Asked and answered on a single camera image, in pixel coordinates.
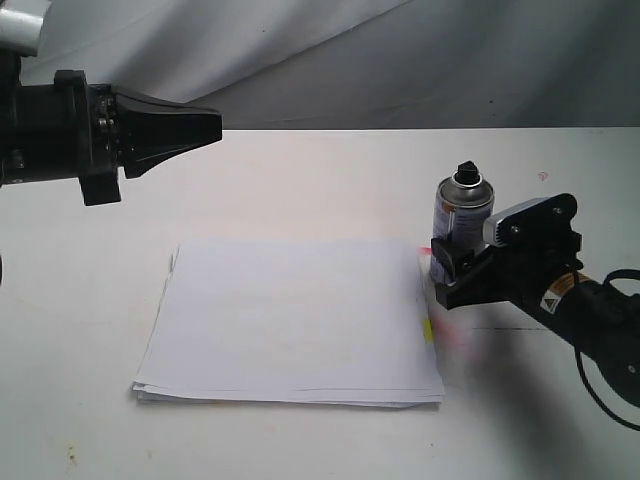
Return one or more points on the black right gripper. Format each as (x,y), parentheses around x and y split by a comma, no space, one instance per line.
(519,275)

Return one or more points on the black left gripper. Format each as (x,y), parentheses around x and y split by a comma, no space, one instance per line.
(158,129)

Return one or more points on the white spray paint can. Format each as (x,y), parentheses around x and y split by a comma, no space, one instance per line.
(463,201)

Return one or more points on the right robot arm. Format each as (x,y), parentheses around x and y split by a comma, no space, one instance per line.
(599,321)

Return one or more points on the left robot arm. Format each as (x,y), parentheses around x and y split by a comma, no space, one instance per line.
(71,129)

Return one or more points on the white paper stack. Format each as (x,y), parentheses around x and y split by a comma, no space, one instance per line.
(319,322)

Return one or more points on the white backdrop cloth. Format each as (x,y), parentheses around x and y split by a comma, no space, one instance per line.
(360,64)

